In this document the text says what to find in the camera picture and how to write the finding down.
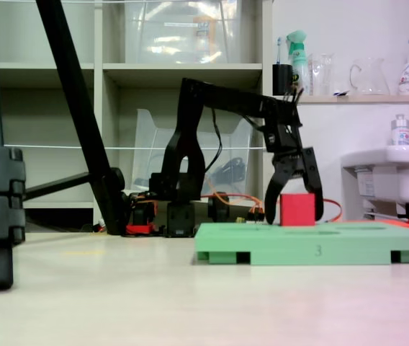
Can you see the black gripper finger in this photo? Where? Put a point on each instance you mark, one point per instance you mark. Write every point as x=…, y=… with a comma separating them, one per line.
x=271, y=194
x=314, y=176

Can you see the red square block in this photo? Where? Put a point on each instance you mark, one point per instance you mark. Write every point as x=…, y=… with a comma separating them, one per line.
x=297, y=209

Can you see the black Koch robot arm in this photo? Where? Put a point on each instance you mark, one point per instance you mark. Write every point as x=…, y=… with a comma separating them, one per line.
x=190, y=151

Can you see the small circuit board connector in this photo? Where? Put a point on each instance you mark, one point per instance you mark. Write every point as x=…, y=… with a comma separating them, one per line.
x=256, y=215

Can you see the black round clamp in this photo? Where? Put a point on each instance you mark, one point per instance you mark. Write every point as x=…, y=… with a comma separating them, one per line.
x=219, y=209

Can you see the green shape-sorting board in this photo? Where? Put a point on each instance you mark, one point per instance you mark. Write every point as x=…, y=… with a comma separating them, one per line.
x=309, y=243

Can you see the black cup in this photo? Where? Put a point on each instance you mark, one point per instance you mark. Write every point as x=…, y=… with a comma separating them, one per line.
x=282, y=80

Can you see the green spray bottle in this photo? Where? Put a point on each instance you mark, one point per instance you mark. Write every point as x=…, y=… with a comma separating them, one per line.
x=299, y=68

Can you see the clear glass beaker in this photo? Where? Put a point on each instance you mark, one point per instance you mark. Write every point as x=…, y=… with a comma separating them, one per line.
x=321, y=75

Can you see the blue white toothbrush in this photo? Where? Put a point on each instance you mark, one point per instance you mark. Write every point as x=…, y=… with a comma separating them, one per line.
x=279, y=50

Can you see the white sink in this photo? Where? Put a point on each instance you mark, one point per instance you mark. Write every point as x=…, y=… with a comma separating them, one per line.
x=406, y=173

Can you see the small clear sanitizer bottle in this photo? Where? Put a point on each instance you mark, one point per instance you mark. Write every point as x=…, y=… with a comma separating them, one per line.
x=401, y=133

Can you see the clear glass pitcher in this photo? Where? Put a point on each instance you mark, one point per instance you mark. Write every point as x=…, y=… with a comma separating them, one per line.
x=370, y=77

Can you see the clear plastic file holder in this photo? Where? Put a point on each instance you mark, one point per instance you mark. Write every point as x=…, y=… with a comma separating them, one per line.
x=147, y=158

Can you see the red clamp base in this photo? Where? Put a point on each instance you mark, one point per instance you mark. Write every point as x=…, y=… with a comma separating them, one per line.
x=139, y=229

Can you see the clear plastic storage box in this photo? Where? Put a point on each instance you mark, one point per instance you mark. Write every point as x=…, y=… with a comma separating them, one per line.
x=175, y=36

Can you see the beige shelf unit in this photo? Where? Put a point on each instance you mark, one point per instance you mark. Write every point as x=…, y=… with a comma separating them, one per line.
x=143, y=74

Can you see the slanted black tripod leg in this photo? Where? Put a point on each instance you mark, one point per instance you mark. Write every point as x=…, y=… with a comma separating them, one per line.
x=78, y=119

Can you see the black tripod brace bar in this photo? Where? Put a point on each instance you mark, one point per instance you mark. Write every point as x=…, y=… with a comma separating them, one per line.
x=57, y=187

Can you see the wooden wall shelf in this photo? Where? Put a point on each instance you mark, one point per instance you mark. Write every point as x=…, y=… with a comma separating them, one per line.
x=352, y=99

